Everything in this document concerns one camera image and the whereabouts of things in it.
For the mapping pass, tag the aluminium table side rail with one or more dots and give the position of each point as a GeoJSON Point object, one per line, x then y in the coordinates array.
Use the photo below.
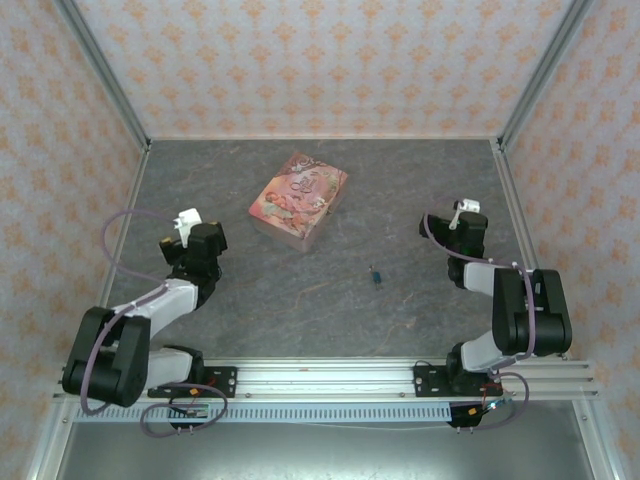
{"type": "Point", "coordinates": [515, 200]}
{"type": "Point", "coordinates": [133, 190]}

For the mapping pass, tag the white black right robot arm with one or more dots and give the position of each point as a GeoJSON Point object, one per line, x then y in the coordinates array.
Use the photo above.
{"type": "Point", "coordinates": [480, 277]}

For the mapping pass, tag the aluminium frame leg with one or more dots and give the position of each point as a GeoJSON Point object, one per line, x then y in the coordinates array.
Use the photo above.
{"type": "Point", "coordinates": [592, 435]}
{"type": "Point", "coordinates": [52, 435]}

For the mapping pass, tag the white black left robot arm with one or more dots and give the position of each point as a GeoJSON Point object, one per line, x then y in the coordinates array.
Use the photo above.
{"type": "Point", "coordinates": [165, 300]}

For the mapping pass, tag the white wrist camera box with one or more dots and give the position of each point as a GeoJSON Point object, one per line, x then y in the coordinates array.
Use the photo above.
{"type": "Point", "coordinates": [190, 219]}
{"type": "Point", "coordinates": [469, 204]}

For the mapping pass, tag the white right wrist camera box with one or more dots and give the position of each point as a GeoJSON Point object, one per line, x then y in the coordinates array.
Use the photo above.
{"type": "Point", "coordinates": [469, 204]}

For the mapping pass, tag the aluminium base beam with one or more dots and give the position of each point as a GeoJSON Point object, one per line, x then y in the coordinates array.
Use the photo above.
{"type": "Point", "coordinates": [325, 382]}

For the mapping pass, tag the pink illustrated book-shaped box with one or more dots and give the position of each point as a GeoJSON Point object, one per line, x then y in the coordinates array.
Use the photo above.
{"type": "Point", "coordinates": [295, 195]}

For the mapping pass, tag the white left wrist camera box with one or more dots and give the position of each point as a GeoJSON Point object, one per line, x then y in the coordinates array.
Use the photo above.
{"type": "Point", "coordinates": [190, 219]}

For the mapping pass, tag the aluminium corner post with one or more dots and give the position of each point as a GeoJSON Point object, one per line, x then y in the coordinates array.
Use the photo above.
{"type": "Point", "coordinates": [546, 65]}
{"type": "Point", "coordinates": [102, 65]}

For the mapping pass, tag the grey metal panel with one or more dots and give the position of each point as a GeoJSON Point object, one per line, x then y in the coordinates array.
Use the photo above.
{"type": "Point", "coordinates": [325, 455]}

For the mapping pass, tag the black bracket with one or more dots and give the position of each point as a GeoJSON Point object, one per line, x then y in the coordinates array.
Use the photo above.
{"type": "Point", "coordinates": [462, 421]}
{"type": "Point", "coordinates": [182, 428]}

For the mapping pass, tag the small circuit board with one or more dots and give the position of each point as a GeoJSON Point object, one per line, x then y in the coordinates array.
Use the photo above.
{"type": "Point", "coordinates": [192, 411]}
{"type": "Point", "coordinates": [487, 407]}

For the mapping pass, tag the small key with blue head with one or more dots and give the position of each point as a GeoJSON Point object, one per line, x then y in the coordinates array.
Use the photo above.
{"type": "Point", "coordinates": [375, 276]}

